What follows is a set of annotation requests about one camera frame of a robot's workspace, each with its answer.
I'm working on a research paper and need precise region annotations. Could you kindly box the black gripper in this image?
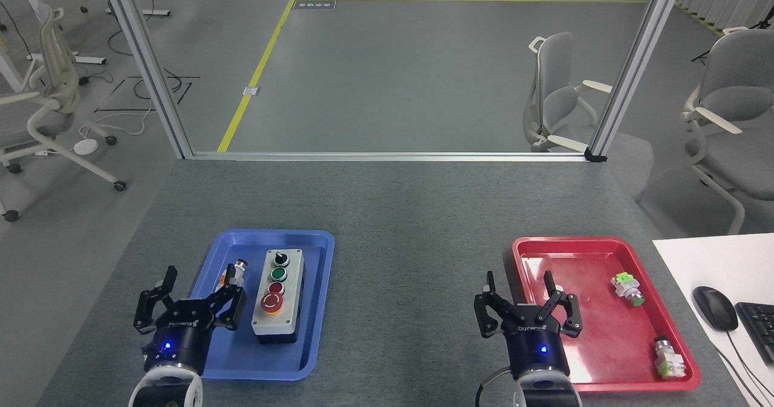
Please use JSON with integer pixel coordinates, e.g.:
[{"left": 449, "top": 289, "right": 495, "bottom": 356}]
[
  {"left": 474, "top": 270, "right": 584, "bottom": 380},
  {"left": 133, "top": 264, "right": 247, "bottom": 376}
]

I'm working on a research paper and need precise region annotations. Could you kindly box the grey control box with buttons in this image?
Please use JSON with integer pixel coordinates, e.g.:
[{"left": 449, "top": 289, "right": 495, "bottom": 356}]
[{"left": 251, "top": 249, "right": 306, "bottom": 345}]

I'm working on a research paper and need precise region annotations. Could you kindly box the blue plastic tray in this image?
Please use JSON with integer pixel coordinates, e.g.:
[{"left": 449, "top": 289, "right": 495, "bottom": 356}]
[{"left": 164, "top": 229, "right": 336, "bottom": 382}]

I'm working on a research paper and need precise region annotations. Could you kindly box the red plastic tray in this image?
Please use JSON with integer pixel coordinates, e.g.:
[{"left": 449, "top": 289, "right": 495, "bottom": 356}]
[{"left": 512, "top": 236, "right": 702, "bottom": 392}]

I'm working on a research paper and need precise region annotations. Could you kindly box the white desk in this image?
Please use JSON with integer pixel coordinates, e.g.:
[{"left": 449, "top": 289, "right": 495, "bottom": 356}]
[{"left": 652, "top": 233, "right": 774, "bottom": 407}]

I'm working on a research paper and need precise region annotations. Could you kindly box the black computer mouse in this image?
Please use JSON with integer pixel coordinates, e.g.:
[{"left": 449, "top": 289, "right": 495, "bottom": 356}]
[{"left": 692, "top": 286, "right": 739, "bottom": 333}]

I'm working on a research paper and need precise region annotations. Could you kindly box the grey office chair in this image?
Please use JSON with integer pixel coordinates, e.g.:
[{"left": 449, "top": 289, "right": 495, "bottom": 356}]
[
  {"left": 523, "top": 31, "right": 655, "bottom": 203},
  {"left": 0, "top": 5, "right": 128, "bottom": 223},
  {"left": 682, "top": 27, "right": 774, "bottom": 235}
]

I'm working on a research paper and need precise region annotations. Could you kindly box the black keyboard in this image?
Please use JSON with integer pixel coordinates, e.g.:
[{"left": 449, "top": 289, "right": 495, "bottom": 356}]
[{"left": 735, "top": 301, "right": 774, "bottom": 366}]

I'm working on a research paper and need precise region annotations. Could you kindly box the white desk foot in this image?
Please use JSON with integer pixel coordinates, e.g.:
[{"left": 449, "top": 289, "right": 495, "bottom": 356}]
[
  {"left": 106, "top": 7, "right": 171, "bottom": 17},
  {"left": 27, "top": 53, "right": 107, "bottom": 66}
]

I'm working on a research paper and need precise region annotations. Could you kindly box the black tripod stand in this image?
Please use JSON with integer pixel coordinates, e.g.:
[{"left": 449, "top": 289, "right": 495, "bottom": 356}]
[{"left": 691, "top": 13, "right": 774, "bottom": 66}]

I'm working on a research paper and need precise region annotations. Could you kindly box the red push button switch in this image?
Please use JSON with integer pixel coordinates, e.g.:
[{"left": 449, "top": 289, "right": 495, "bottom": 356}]
[{"left": 218, "top": 259, "right": 250, "bottom": 293}]

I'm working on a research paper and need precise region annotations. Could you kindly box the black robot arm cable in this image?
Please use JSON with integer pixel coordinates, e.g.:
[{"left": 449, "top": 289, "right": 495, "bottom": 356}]
[{"left": 475, "top": 368, "right": 516, "bottom": 407}]

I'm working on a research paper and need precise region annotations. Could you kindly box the green push button switch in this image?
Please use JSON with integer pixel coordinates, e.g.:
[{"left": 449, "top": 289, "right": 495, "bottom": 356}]
[{"left": 610, "top": 272, "right": 646, "bottom": 307}]

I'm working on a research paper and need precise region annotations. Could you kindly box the silver push button switch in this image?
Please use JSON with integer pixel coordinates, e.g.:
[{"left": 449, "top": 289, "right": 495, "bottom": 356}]
[{"left": 653, "top": 336, "right": 687, "bottom": 380}]

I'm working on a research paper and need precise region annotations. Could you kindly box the white floor cable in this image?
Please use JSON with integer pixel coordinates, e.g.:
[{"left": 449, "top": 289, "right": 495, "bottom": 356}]
[{"left": 79, "top": 106, "right": 159, "bottom": 143}]

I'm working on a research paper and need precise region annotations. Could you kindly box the silver aluminium rail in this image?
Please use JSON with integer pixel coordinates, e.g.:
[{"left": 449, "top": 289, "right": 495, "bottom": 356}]
[{"left": 187, "top": 151, "right": 590, "bottom": 163}]

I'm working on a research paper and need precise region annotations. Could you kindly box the black mouse cable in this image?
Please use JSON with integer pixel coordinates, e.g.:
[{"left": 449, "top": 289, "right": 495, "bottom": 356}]
[{"left": 714, "top": 330, "right": 774, "bottom": 407}]

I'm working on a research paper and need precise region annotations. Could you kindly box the black floor cable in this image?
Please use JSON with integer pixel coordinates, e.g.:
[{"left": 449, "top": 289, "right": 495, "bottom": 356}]
[{"left": 94, "top": 0, "right": 201, "bottom": 112}]

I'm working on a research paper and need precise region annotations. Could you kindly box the silver aluminium post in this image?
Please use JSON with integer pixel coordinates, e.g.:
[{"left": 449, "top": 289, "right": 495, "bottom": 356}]
[
  {"left": 97, "top": 0, "right": 194, "bottom": 160},
  {"left": 584, "top": 0, "right": 689, "bottom": 163}
]

